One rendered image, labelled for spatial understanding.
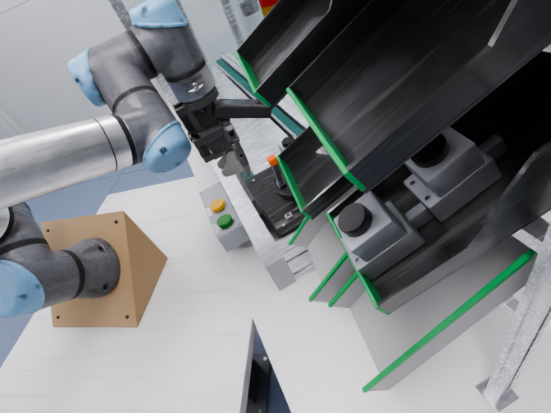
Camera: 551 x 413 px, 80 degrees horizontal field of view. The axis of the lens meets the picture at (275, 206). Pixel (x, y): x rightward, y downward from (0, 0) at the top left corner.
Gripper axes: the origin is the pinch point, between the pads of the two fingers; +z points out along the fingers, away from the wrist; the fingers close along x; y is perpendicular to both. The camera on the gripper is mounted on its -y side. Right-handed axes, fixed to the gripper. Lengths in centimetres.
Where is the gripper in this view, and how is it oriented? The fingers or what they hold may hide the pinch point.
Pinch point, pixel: (248, 170)
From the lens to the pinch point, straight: 73.7
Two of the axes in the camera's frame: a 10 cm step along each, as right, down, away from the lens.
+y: -8.7, 4.9, -0.8
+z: 3.1, 6.7, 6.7
